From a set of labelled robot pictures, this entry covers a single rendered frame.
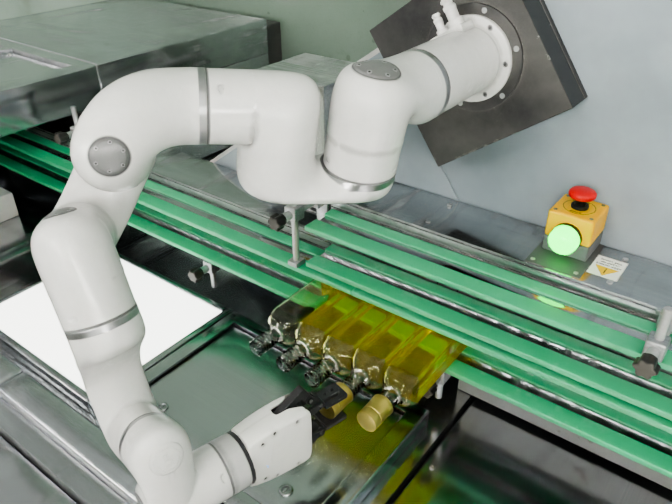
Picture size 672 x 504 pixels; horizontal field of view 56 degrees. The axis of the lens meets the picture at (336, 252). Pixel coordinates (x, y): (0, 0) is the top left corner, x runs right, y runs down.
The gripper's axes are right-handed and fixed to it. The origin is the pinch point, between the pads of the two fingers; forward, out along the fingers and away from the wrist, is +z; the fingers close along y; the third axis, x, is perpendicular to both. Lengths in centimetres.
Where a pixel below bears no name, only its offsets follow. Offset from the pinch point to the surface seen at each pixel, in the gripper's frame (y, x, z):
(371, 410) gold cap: 1.5, -5.3, 3.2
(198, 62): 13, 124, 45
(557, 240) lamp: 19.6, -9.2, 35.1
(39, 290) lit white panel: -14, 76, -22
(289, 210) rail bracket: 15.2, 28.8, 13.1
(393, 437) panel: -12.1, -2.5, 10.9
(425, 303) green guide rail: 6.1, 3.7, 22.2
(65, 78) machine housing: 19, 113, 3
